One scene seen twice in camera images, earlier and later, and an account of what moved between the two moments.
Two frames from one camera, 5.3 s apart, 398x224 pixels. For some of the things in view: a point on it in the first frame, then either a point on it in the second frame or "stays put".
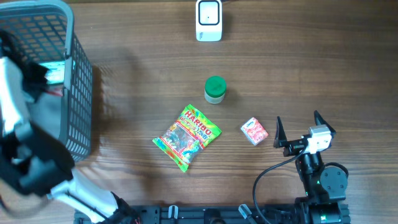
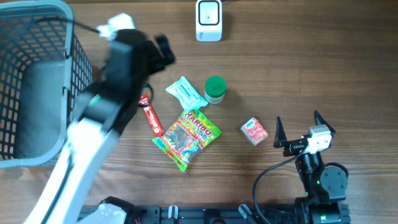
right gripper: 280,140 stays put
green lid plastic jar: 214,89 stays put
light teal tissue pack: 56,73 to 190,98
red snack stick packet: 56,91 to 153,119
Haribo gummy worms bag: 192,132 stays put
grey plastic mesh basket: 45,30 stays put
